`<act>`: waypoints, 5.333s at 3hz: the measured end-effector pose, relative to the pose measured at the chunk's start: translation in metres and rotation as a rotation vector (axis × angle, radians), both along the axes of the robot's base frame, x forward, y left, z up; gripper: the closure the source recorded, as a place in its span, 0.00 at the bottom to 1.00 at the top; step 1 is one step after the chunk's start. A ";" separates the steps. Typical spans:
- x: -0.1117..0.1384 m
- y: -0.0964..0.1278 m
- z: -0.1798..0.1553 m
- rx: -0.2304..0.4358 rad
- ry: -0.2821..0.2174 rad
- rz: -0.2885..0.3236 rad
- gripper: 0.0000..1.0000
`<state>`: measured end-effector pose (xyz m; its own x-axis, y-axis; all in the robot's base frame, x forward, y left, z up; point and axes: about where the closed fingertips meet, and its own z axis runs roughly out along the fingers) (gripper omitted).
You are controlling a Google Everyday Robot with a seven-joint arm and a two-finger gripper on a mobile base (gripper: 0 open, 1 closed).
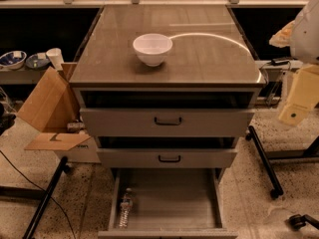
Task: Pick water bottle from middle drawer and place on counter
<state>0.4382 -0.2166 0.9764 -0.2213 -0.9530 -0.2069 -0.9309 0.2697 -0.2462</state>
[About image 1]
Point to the grey open bottom drawer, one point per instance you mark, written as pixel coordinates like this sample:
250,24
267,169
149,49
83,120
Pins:
168,204

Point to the black stand leg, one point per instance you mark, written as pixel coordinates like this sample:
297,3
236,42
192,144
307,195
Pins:
276,190
47,194

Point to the black power adapter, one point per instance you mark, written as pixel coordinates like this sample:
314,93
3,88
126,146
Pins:
281,61

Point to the grey top drawer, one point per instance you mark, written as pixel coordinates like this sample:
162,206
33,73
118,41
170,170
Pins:
185,114

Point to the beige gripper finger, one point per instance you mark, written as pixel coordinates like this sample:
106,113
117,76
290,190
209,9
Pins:
303,96

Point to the grey drawer cabinet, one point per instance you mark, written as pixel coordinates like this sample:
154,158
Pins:
207,54

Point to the brown cardboard box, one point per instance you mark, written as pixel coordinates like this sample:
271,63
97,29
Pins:
53,111

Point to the blue patterned bowl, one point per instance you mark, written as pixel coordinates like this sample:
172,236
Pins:
13,60

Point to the black caster wheel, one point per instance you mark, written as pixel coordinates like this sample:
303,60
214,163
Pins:
298,221

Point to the black left stand leg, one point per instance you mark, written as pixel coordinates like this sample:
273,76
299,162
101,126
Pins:
47,194

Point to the white ceramic bowl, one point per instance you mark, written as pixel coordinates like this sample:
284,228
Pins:
152,49

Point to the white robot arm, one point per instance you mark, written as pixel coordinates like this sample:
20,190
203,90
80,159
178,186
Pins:
302,37

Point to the black right stand leg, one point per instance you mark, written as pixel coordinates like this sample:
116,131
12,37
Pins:
276,190

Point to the clear plastic water bottle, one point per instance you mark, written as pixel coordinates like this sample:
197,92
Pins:
126,205

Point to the white paper cup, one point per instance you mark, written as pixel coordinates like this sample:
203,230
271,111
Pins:
56,58

